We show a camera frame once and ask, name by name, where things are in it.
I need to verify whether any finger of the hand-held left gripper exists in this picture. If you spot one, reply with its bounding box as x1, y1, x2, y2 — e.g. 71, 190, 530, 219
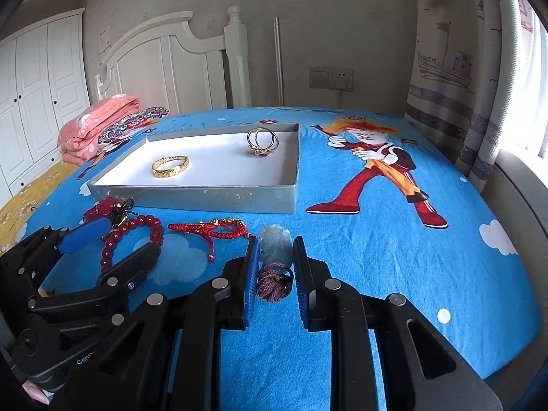
0, 218, 113, 309
28, 244, 161, 313

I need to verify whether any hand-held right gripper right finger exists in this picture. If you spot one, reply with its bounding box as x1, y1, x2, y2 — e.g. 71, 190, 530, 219
292, 236, 503, 411

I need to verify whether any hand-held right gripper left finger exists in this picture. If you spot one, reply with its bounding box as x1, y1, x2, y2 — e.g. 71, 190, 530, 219
55, 235, 262, 411

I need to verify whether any red rose ornament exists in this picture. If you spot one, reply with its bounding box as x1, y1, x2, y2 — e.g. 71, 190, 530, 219
83, 197, 116, 225

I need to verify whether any jade pendant with pink cord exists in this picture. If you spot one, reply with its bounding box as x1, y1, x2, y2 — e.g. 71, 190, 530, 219
256, 225, 295, 302

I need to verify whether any red bead bracelet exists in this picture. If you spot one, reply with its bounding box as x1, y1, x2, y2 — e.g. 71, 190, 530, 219
100, 197, 164, 272

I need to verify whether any red braided cord bracelet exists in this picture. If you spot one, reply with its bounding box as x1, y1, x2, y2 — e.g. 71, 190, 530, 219
168, 218, 253, 264

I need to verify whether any grey cardboard box tray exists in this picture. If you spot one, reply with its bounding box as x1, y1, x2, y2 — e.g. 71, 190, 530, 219
87, 122, 300, 215

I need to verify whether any person's left hand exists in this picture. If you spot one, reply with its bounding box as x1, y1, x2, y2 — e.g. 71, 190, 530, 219
21, 381, 52, 405

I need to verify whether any yellow floral bed sheet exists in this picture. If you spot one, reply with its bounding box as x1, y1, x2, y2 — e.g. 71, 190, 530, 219
0, 160, 82, 249

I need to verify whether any blue cartoon bed sheet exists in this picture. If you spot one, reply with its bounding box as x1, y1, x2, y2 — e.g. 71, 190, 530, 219
21, 106, 544, 411

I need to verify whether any wide gold bangle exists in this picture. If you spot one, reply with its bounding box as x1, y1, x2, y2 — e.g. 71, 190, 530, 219
151, 155, 191, 178

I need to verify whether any pink folded quilt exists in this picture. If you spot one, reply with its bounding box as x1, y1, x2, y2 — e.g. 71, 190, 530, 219
59, 93, 141, 165

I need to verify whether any patterned pillow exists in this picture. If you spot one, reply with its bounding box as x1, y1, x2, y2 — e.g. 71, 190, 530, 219
98, 106, 171, 146

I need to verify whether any thin gold bangle pair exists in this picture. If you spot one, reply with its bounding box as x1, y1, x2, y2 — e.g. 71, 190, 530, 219
247, 127, 280, 157

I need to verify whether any white wardrobe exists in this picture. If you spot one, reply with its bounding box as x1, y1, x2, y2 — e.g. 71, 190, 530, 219
0, 9, 91, 200

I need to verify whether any white wooden headboard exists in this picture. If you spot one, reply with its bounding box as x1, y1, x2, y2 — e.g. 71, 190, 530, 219
94, 5, 252, 114

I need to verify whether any metal pole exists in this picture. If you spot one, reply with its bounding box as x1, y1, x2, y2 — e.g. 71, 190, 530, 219
273, 17, 285, 108

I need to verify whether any ship print curtain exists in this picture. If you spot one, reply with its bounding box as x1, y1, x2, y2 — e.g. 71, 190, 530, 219
404, 0, 548, 193

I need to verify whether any wall socket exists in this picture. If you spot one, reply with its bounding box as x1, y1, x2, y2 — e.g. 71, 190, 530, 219
329, 68, 354, 90

